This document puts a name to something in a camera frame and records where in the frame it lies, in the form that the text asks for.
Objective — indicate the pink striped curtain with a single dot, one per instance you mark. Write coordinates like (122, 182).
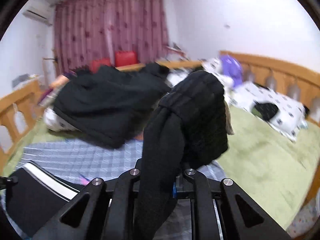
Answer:
(112, 25)

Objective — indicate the black pants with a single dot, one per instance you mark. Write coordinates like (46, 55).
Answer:
(200, 120)

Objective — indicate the purple patterned pillow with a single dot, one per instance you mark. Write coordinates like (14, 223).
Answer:
(50, 95)

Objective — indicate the black jacket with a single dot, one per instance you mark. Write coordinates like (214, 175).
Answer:
(100, 110)

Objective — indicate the red box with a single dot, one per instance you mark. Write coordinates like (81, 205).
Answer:
(98, 63)
(126, 58)

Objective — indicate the grey checked blanket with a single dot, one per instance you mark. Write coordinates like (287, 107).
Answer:
(87, 157)

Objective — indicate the cardboard clutter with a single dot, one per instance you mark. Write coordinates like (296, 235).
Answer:
(176, 51)

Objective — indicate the wooden bed frame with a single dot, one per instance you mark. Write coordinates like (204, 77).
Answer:
(275, 65)

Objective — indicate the wooden coat rack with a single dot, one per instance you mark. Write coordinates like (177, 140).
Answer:
(53, 65)

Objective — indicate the white floral quilt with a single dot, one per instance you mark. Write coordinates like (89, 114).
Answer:
(53, 120)

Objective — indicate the purple plush toy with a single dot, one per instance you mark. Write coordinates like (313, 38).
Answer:
(232, 67)

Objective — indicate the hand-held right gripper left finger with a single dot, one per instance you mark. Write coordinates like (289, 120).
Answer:
(127, 180)

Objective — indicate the white air conditioner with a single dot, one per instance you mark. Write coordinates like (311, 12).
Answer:
(37, 12)

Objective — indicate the star print wastebasket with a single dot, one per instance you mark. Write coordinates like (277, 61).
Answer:
(300, 222)

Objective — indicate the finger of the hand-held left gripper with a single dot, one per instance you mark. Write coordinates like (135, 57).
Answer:
(10, 180)

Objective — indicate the grey box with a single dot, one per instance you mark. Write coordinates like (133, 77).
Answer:
(21, 80)

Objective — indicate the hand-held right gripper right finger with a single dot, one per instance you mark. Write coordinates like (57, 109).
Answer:
(175, 187)

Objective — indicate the white strawberry print pillow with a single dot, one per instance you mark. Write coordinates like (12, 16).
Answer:
(287, 120)

